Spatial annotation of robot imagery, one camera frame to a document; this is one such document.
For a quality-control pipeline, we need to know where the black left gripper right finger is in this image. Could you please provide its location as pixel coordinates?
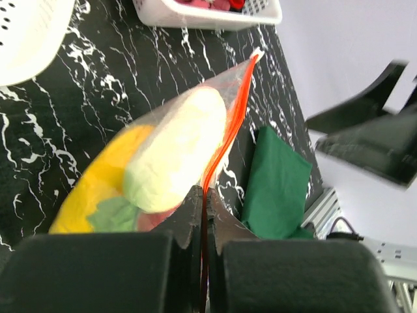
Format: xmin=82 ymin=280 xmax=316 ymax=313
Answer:
xmin=206 ymin=189 xmax=399 ymax=312

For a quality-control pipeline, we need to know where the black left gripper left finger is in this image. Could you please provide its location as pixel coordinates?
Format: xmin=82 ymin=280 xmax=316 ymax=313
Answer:
xmin=1 ymin=186 xmax=202 ymax=312

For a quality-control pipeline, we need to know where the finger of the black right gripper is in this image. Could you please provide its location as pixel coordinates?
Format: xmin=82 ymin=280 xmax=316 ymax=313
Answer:
xmin=306 ymin=60 xmax=407 ymax=133
xmin=316 ymin=112 xmax=416 ymax=186

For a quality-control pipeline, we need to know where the clear zip top bag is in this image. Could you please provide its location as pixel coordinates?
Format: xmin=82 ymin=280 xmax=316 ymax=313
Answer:
xmin=48 ymin=48 xmax=263 ymax=313

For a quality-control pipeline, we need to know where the pale cream fake food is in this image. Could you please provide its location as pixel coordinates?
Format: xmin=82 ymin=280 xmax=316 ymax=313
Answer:
xmin=122 ymin=87 xmax=227 ymax=213

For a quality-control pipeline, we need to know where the yellow fake banana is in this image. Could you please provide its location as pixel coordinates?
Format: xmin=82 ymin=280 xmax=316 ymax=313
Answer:
xmin=48 ymin=125 xmax=154 ymax=234

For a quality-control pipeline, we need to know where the folded green cloth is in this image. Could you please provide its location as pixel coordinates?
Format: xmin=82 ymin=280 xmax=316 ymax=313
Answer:
xmin=241 ymin=127 xmax=314 ymax=240

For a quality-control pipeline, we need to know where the red cloth in basket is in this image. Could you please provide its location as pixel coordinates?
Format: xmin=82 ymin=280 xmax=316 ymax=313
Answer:
xmin=177 ymin=0 xmax=245 ymax=12

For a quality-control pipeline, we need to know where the white rectangular slotted basket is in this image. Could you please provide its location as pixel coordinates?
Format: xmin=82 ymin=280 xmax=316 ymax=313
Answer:
xmin=133 ymin=1 xmax=283 ymax=31

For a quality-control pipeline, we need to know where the white oval perforated basket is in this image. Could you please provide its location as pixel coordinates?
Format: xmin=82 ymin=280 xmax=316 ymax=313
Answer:
xmin=1 ymin=0 xmax=75 ymax=86

